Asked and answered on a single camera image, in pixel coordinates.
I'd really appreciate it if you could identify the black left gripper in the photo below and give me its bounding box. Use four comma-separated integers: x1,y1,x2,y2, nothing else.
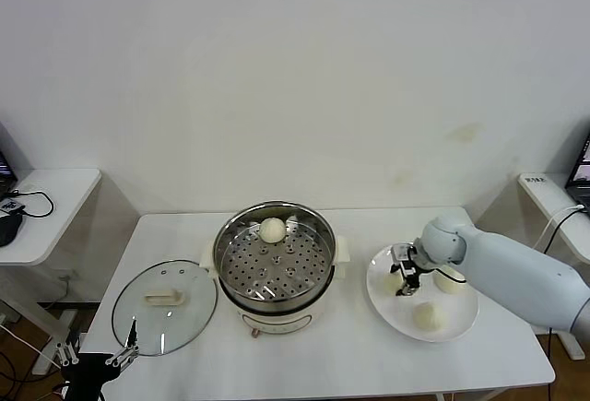
54,319,140,401

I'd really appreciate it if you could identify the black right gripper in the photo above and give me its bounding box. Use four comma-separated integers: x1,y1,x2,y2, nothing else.
395,248,423,298

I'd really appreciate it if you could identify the white steamed baozi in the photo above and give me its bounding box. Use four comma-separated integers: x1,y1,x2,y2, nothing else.
383,275,407,299
412,302,449,332
433,269,466,295
257,217,287,244

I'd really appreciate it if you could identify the glass lid with cream handle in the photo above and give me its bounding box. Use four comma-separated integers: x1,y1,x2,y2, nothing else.
112,260,218,357

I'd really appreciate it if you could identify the perforated steel steamer basket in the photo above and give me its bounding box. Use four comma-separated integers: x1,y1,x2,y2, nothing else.
214,201,337,304

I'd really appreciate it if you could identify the white round plate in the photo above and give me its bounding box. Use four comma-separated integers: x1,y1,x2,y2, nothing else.
367,242,480,343

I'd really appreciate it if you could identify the black computer mouse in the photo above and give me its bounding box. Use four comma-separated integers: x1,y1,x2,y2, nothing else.
0,210,25,249

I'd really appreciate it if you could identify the white side table with mouse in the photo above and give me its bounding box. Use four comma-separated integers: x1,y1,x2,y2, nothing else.
0,169,102,377

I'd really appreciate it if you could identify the white side table with label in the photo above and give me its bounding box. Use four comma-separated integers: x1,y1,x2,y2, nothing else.
519,172,590,360

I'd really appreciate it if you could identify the black laptop beside mouse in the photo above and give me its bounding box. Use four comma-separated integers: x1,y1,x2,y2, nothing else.
0,120,19,199

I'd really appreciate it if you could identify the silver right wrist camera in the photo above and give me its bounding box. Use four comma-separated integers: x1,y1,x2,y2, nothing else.
390,244,416,278

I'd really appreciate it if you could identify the white floor cable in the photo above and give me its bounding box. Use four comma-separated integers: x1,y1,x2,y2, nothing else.
0,324,64,368

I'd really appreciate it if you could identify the looped black desk cable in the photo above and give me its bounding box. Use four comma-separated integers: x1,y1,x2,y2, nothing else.
8,190,55,220

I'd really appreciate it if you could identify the white laptop cable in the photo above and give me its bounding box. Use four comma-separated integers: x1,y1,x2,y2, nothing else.
538,205,586,250

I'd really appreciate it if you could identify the black cable with adapter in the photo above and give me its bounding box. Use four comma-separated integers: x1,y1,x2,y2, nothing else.
546,209,590,401

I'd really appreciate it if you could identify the black laptop with white cable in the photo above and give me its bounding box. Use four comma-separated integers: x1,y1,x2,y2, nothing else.
564,119,590,211

